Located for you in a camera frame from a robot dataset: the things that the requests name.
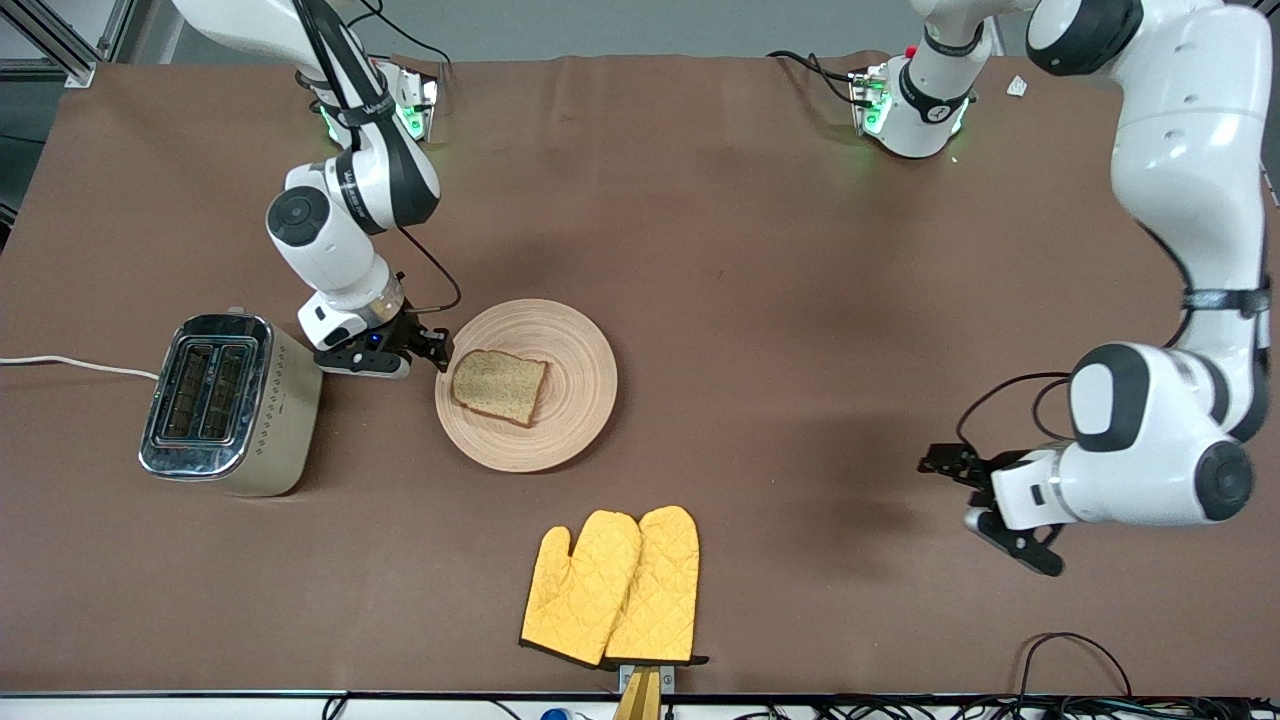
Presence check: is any slice of bread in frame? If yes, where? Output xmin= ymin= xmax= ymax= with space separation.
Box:
xmin=450 ymin=349 xmax=550 ymax=429

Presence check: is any round wooden plate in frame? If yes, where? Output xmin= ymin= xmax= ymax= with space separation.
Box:
xmin=434 ymin=298 xmax=619 ymax=474

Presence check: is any beige and chrome toaster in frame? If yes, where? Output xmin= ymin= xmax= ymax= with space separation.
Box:
xmin=138 ymin=306 xmax=325 ymax=498

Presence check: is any yellow oven mitt with thumb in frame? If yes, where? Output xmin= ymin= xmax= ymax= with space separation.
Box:
xmin=519 ymin=510 xmax=642 ymax=669

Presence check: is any large table cover sheet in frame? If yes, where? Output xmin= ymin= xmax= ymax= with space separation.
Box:
xmin=0 ymin=52 xmax=1280 ymax=699

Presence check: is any yellow quilted oven mitt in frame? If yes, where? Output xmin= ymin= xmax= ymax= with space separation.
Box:
xmin=604 ymin=505 xmax=709 ymax=667

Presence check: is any black looped cable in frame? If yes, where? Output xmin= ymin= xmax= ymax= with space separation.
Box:
xmin=1014 ymin=631 xmax=1137 ymax=701

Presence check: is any black cable bundle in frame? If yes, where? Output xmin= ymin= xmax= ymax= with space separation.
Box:
xmin=735 ymin=695 xmax=1280 ymax=720

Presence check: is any white toaster power cable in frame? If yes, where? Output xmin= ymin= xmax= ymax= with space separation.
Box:
xmin=0 ymin=355 xmax=161 ymax=383

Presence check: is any black right arm base cable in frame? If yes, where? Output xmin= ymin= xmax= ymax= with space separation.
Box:
xmin=345 ymin=0 xmax=453 ymax=69

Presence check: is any black arm base cable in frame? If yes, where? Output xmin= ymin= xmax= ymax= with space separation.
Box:
xmin=345 ymin=0 xmax=453 ymax=69
xmin=767 ymin=50 xmax=863 ymax=107

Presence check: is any small metal bracket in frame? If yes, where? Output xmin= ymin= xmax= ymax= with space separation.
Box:
xmin=618 ymin=663 xmax=677 ymax=697

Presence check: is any aluminium frame profile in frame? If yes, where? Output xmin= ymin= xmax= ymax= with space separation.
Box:
xmin=0 ymin=0 xmax=138 ymax=89

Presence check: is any black left arm base cable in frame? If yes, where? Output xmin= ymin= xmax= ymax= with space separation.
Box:
xmin=767 ymin=50 xmax=863 ymax=107

